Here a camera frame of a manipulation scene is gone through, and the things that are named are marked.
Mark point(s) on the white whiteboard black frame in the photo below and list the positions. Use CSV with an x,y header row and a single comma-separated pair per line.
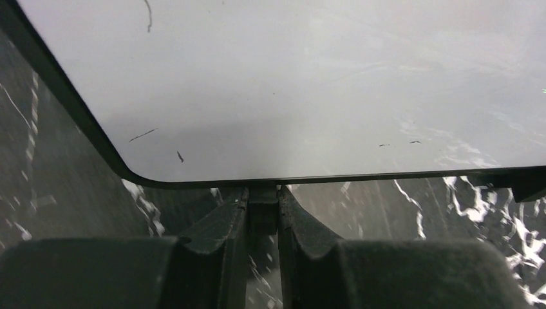
x,y
202,93

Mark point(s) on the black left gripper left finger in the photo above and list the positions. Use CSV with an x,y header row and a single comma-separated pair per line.
x,y
203,267

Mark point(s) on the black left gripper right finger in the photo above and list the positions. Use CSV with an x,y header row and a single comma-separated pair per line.
x,y
320,269

